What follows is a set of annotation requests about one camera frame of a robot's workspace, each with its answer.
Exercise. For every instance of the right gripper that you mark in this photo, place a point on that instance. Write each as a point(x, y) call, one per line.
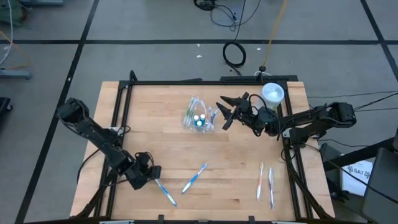
point(258, 119)

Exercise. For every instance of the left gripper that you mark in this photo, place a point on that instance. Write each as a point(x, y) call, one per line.
point(138, 177)

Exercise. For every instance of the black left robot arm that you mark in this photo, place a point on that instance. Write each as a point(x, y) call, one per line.
point(93, 133)

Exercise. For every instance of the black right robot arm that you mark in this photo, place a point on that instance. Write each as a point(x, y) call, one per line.
point(317, 119)

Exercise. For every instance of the blue toothbrush in wrapper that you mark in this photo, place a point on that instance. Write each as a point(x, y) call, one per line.
point(194, 179)

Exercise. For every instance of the black power strip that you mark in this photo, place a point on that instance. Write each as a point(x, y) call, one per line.
point(258, 77)

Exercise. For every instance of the white wipes canister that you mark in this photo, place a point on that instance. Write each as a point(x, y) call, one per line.
point(273, 93)

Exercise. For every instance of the orange toothbrush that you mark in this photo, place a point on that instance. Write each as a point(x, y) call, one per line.
point(260, 180)

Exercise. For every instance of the black desk leg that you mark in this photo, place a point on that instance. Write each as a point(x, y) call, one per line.
point(357, 157)

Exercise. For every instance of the white printed paper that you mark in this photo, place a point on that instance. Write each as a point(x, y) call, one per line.
point(356, 177)

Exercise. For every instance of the black floor object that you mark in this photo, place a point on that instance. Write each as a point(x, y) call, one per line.
point(4, 105)

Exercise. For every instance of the black chair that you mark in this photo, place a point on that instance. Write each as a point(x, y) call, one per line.
point(381, 186)

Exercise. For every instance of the grey blue table foot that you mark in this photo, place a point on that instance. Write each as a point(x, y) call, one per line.
point(15, 74)

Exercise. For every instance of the green floor object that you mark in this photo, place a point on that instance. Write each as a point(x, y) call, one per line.
point(11, 14)

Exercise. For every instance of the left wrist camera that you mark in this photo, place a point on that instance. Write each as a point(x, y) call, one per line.
point(144, 157)

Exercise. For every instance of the black aluminium table frame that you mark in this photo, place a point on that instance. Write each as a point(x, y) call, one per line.
point(202, 83)

